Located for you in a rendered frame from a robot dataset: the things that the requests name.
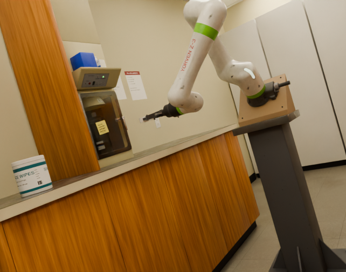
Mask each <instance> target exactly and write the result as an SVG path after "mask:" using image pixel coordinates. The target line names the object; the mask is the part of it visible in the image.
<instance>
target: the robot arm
mask: <svg viewBox="0 0 346 272"><path fill-rule="evenodd" d="M183 15H184V18H185V20H186V21H187V22H188V23H189V25H190V26H191V27H192V29H193V34H192V37H191V40H190V44H189V47H188V50H187V52H186V55H185V58H184V60H183V63H182V66H181V68H180V70H179V72H178V75H177V77H176V79H175V81H174V83H173V85H172V86H171V88H170V90H169V92H168V101H169V103H168V104H167V105H165V106H164V107H163V110H159V111H157V112H155V113H152V114H150V115H146V116H145V117H142V118H139V120H140V123H143V122H147V121H150V120H156V118H159V117H163V116H166V117H168V118H170V117H178V118H179V116H180V115H184V114H187V113H194V112H198V111H199V110H200V109H201V108H202V107H203V104H204V100H203V97H202V96H201V95H200V94H199V93H197V92H194V91H191V90H192V87H193V84H194V82H195V80H196V77H197V75H198V72H199V70H200V67H201V65H202V63H203V61H204V59H205V57H206V56H207V54H209V56H210V58H211V61H212V63H213V65H214V68H215V70H216V73H217V75H218V77H219V78H220V79H221V80H223V81H226V82H228V83H231V84H234V85H237V86H239V87H240V89H241V90H242V92H243V94H244V95H245V96H246V97H247V102H248V104H249V105H250V106H252V107H259V106H262V105H264V104H265V103H267V102H268V101H269V100H270V99H271V100H275V99H276V97H277V93H278V92H279V89H280V87H283V86H286V85H290V81H286V82H283V83H280V84H279V83H274V81H272V82H269V83H266V84H265V83H264V81H263V79H262V77H261V75H260V74H259V72H258V70H257V69H256V67H255V66H254V64H253V63H251V62H238V61H235V60H233V58H232V57H231V55H230V54H229V52H228V51H227V49H226V48H225V46H224V44H223V42H222V41H221V39H220V37H219V35H218V34H219V31H220V29H221V27H222V25H223V23H224V20H225V18H226V15H227V8H226V5H225V4H224V2H223V1H221V0H190V1H188V2H187V3H186V5H185V7H184V10H183ZM277 90H278V91H277Z"/></svg>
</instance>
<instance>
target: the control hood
mask: <svg viewBox="0 0 346 272"><path fill-rule="evenodd" d="M120 72H121V67H80V68H78V69H76V70H75V71H73V72H72V76H73V79H74V82H75V86H76V88H77V90H93V89H109V88H115V87H116V85H117V81H118V79H119V75H120ZM89 73H109V77H108V80H107V84H106V86H99V87H81V86H82V82H83V79H84V75H85V74H89Z"/></svg>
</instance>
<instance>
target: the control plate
mask: <svg viewBox="0 0 346 272"><path fill-rule="evenodd" d="M97 76H99V77H97ZM103 76H104V77H103ZM108 77H109V73H89V74H85V75H84V79H83V82H82V86H81V87H99V86H106V84H107V80H108ZM94 81H95V84H94V85H92V84H93V82H94ZM89 82H90V83H91V84H90V85H89V84H88V83H89ZM97 82H98V83H97ZM100 82H101V83H100ZM103 82H104V83H103ZM85 83H86V84H85Z"/></svg>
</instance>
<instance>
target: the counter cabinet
mask: <svg viewBox="0 0 346 272"><path fill-rule="evenodd" d="M259 215H260V213H259V210H258V206H257V203H256V200H255V196H254V193H253V189H252V186H251V182H250V179H249V176H248V172H247V169H246V165H245V162H244V158H243V155H242V152H241V148H240V145H239V141H238V138H237V136H233V132H232V130H230V131H228V132H225V133H223V134H220V135H218V136H216V137H213V138H210V139H208V140H205V141H202V142H200V143H198V144H195V145H193V146H190V147H188V148H185V149H182V150H180V151H178V152H175V153H173V154H170V155H167V156H165V157H162V158H160V159H157V160H155V161H152V162H150V163H147V164H145V165H142V166H140V167H137V168H134V169H132V170H130V171H127V172H125V173H122V174H120V175H117V176H114V177H112V178H110V179H107V180H105V181H102V182H100V183H97V184H94V185H92V186H89V187H87V188H84V189H82V190H79V191H77V192H74V193H72V194H69V195H67V196H64V197H62V198H60V199H57V200H54V201H52V202H49V203H46V204H44V205H42V206H39V207H37V208H34V209H32V210H29V211H27V212H24V213H21V214H19V215H16V216H14V217H11V218H9V219H6V220H4V221H1V222H0V272H220V271H221V270H222V269H223V268H224V266H225V265H226V264H227V263H228V261H229V260H230V259H231V257H232V256H233V255H234V254H235V253H236V251H237V250H238V249H239V248H240V246H241V245H242V244H243V243H244V241H245V240H246V239H247V238H248V237H249V235H250V234H251V232H253V230H254V229H255V228H256V226H257V224H256V221H255V220H256V219H257V217H258V216H259Z"/></svg>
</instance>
